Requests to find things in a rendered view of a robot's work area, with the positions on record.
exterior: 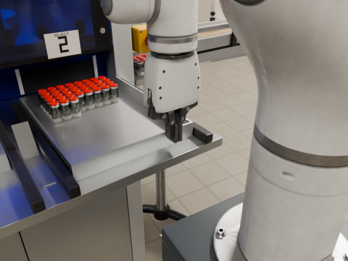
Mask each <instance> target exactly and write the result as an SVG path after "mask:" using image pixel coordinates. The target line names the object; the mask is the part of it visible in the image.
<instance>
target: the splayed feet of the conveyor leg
mask: <svg viewBox="0 0 348 261"><path fill-rule="evenodd" d="M142 209H143V213H152V214H154V217H155V218H156V219H157V220H159V221H163V220H166V219H168V218H170V219H173V220H176V221H178V220H180V219H183V218H185V217H187V216H186V215H184V214H182V213H180V212H177V211H175V210H172V209H170V206H169V205H168V204H167V208H166V209H165V210H163V211H159V210H157V208H156V204H155V205H142Z"/></svg>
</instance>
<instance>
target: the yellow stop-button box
mask: <svg viewBox="0 0 348 261"><path fill-rule="evenodd" d="M131 32H132V48H133V51H135V52H137V53H139V54H143V53H148V52H151V50H149V49H148V46H147V45H146V38H147V24H146V23H138V24H131Z"/></svg>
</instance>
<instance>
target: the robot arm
mask: <svg viewBox="0 0 348 261"><path fill-rule="evenodd" d="M219 3H220V6H221V9H222V12H223V14H224V16H225V19H226V21H227V23H228V24H229V26H230V28H231V30H232V32H233V33H234V35H235V37H236V38H237V40H238V41H239V43H240V45H241V47H242V48H243V50H244V52H245V53H246V55H247V57H248V59H249V61H250V63H251V65H252V68H253V70H254V73H255V77H256V81H257V88H258V98H257V107H256V114H255V121H254V128H253V135H252V142H251V150H250V157H249V164H248V172H247V177H246V184H245V191H244V199H243V203H240V204H238V205H236V206H234V207H232V208H230V209H229V210H228V211H226V212H225V213H224V214H223V215H222V216H221V218H220V219H219V220H218V223H217V225H216V227H215V230H214V235H213V252H214V257H215V261H348V241H347V240H346V238H345V237H344V236H343V235H342V234H341V233H340V232H341V229H342V226H343V223H344V221H345V218H346V215H347V212H348V0H219ZM100 5H101V8H102V10H103V13H104V14H105V16H106V18H107V19H108V20H109V21H111V22H112V23H116V24H135V23H143V22H146V24H147V41H148V49H149V50H151V53H150V54H147V56H146V61H145V65H144V74H143V101H144V105H145V106H147V107H149V110H148V117H149V118H151V119H152V120H158V119H162V120H163V121H165V134H166V137H167V138H168V139H169V140H171V141H172V142H174V143H177V142H178V141H179V142H180V141H182V134H183V122H184V121H185V118H186V115H187V113H188V112H189V110H190V109H192V108H194V107H195V106H197V104H198V100H199V97H200V70H199V61H198V56H197V52H196V51H195V49H196V48H197V34H198V0H100Z"/></svg>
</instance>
